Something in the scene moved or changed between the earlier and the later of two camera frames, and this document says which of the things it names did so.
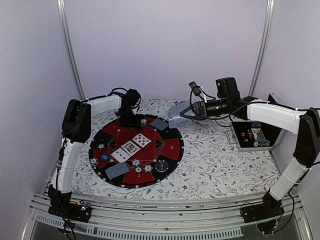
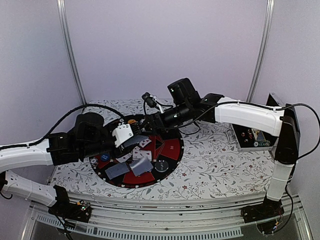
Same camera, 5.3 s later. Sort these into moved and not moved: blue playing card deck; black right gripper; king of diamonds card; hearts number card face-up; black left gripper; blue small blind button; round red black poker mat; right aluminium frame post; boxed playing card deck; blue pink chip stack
Moved: king of diamonds card; blue playing card deck; black left gripper; black right gripper
Not moved: right aluminium frame post; round red black poker mat; blue pink chip stack; blue small blind button; boxed playing card deck; hearts number card face-up
